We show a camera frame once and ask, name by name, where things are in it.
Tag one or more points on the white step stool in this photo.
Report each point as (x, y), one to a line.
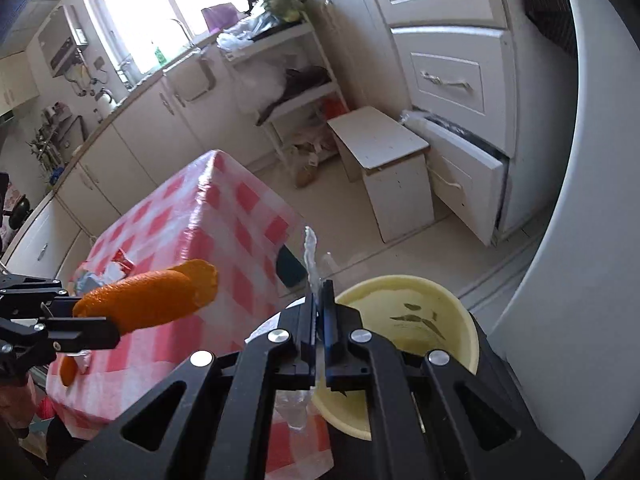
(387, 170)

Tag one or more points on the pale yellow bowl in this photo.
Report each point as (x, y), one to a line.
(405, 330)

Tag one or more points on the open white drawer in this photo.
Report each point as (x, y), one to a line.
(465, 185)

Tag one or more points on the green vegetables in bag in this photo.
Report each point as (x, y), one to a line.
(281, 7)

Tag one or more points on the red plastic bag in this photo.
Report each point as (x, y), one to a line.
(335, 107)

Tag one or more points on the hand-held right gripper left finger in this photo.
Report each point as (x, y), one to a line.
(311, 325)

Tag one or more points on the white kettle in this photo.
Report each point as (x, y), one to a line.
(103, 103)

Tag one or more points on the dark green bin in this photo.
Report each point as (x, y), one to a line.
(291, 267)

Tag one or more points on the red and white packet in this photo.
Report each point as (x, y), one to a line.
(122, 260)

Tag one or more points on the purple box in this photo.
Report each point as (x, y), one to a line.
(218, 17)

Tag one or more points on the white shelf rack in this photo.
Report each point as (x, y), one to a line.
(300, 95)

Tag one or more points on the utensil rack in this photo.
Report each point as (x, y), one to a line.
(50, 145)

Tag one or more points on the clear plastic wrapper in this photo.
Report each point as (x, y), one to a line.
(311, 260)

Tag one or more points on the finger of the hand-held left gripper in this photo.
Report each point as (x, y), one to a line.
(30, 287)
(85, 333)

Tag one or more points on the dark pan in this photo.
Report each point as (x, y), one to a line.
(302, 82)

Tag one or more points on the kitchen window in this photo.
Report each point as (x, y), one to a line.
(145, 5)

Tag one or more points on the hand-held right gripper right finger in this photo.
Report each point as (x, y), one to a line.
(328, 332)

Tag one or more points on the large orange peel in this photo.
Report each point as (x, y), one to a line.
(150, 294)

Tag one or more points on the white hanging plastic bin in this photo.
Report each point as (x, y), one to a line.
(197, 76)

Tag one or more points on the white wall water heater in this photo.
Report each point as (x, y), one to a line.
(62, 42)

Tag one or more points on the white plastic bag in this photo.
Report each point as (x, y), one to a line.
(262, 87)

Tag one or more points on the white kitchen base cabinets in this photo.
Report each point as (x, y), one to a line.
(125, 145)

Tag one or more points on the red checkered tablecloth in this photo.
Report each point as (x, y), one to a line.
(225, 230)

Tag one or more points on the green bottle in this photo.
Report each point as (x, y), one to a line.
(159, 53)

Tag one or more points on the brown bag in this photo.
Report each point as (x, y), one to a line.
(306, 170)

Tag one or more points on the crumpled clear plastic bag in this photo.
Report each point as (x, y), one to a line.
(240, 35)

